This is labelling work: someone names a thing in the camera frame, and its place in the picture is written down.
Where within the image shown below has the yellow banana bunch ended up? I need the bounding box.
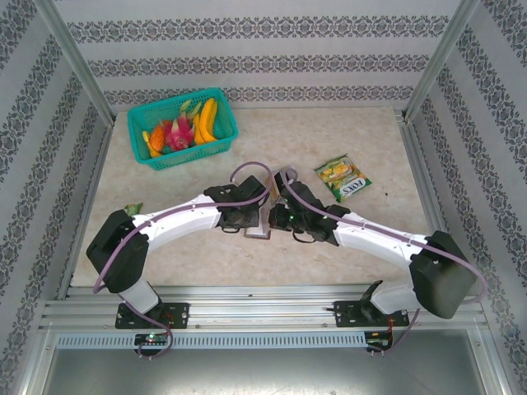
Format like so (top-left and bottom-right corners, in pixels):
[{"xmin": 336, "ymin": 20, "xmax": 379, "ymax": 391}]
[{"xmin": 192, "ymin": 97, "xmax": 219, "ymax": 146}]

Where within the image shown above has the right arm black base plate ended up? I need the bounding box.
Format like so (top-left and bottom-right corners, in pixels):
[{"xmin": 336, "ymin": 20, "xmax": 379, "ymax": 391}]
[{"xmin": 333, "ymin": 299, "xmax": 411, "ymax": 329}]

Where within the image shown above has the pink dragon fruit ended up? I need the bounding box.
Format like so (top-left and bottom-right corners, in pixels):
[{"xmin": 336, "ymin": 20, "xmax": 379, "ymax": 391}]
[{"xmin": 163, "ymin": 116, "xmax": 195, "ymax": 152}]

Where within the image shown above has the orange mango fruit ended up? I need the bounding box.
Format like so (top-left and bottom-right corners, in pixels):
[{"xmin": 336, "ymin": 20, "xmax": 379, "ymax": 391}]
[{"xmin": 148, "ymin": 125, "xmax": 166, "ymax": 152}]

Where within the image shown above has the grey slotted cable duct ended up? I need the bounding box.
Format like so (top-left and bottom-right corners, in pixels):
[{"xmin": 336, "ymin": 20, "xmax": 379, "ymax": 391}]
[{"xmin": 55, "ymin": 332, "xmax": 367, "ymax": 350}]

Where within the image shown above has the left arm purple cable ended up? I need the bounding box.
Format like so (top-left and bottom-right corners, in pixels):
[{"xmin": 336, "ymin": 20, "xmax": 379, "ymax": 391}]
[{"xmin": 93, "ymin": 161, "xmax": 276, "ymax": 361}]

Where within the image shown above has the small yellow banana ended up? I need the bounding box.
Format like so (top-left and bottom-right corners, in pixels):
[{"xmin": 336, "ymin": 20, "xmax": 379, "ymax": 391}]
[{"xmin": 142, "ymin": 130, "xmax": 164, "ymax": 159}]

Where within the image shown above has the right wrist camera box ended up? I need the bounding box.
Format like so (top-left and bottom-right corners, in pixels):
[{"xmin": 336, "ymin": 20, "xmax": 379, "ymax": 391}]
[{"xmin": 281, "ymin": 179, "xmax": 323, "ymax": 210}]

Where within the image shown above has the aluminium frame cross rail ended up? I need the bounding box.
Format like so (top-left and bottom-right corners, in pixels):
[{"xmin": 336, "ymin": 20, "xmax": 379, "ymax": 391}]
[{"xmin": 39, "ymin": 284, "xmax": 491, "ymax": 332}]

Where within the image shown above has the aluminium frame side rail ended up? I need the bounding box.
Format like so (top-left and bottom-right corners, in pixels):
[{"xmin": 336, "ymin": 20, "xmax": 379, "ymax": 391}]
[
  {"xmin": 57, "ymin": 123, "xmax": 116, "ymax": 300},
  {"xmin": 394, "ymin": 110, "xmax": 469, "ymax": 296}
]

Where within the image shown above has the aluminium frame post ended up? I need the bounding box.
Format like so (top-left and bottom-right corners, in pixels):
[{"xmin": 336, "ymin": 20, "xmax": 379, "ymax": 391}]
[
  {"xmin": 30, "ymin": 0, "xmax": 117, "ymax": 124},
  {"xmin": 401, "ymin": 0, "xmax": 483, "ymax": 123}
]

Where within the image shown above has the brown leather card holder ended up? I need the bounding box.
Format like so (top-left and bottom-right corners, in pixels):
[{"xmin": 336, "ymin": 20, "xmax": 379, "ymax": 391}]
[{"xmin": 244, "ymin": 200, "xmax": 273, "ymax": 241}]

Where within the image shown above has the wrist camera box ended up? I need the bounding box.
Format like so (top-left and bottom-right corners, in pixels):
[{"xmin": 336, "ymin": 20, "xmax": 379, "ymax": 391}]
[
  {"xmin": 281, "ymin": 179, "xmax": 323, "ymax": 210},
  {"xmin": 237, "ymin": 175, "xmax": 268, "ymax": 198}
]

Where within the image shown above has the teal plastic basket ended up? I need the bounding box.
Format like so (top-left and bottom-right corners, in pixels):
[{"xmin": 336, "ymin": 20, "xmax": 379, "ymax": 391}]
[{"xmin": 126, "ymin": 87, "xmax": 240, "ymax": 172}]

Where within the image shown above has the galvanised metal sheet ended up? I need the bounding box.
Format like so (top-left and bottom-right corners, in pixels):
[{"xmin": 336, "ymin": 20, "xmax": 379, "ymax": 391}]
[{"xmin": 40, "ymin": 328, "xmax": 506, "ymax": 395}]

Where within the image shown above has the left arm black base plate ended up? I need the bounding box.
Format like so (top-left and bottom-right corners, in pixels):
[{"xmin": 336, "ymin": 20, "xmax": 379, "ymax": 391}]
[{"xmin": 114, "ymin": 302, "xmax": 190, "ymax": 330}]

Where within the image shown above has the green yellow candy packet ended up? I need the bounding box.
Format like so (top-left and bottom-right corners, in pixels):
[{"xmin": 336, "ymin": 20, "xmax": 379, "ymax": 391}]
[{"xmin": 314, "ymin": 153, "xmax": 374, "ymax": 203}]

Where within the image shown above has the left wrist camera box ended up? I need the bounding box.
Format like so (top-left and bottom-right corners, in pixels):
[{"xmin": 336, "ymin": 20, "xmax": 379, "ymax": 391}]
[{"xmin": 237, "ymin": 175, "xmax": 268, "ymax": 198}]

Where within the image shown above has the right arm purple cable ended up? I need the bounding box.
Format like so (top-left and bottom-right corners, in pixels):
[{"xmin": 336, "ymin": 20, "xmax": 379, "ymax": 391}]
[{"xmin": 271, "ymin": 170, "xmax": 490, "ymax": 356}]

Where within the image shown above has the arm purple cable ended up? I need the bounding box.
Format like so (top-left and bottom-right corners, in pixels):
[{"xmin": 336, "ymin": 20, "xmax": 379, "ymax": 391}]
[
  {"xmin": 93, "ymin": 161, "xmax": 276, "ymax": 361},
  {"xmin": 271, "ymin": 170, "xmax": 490, "ymax": 356}
]

